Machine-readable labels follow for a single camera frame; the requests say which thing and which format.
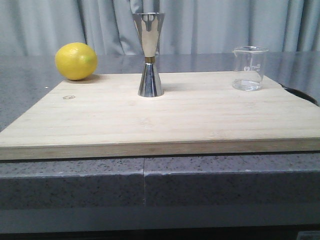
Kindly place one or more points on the light wooden cutting board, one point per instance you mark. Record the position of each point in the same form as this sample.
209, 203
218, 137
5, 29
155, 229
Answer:
199, 113

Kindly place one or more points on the label at bottom corner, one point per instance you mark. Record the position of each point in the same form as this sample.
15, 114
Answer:
308, 235

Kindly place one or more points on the silver double-cone jigger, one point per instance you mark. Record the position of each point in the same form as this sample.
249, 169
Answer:
149, 26

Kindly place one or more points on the yellow lemon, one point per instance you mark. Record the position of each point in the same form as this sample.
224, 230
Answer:
76, 61

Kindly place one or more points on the black object behind board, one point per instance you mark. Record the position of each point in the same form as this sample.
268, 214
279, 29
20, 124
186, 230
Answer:
301, 94

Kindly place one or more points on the clear glass beaker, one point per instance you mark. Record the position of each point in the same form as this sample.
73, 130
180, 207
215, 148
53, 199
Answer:
250, 62

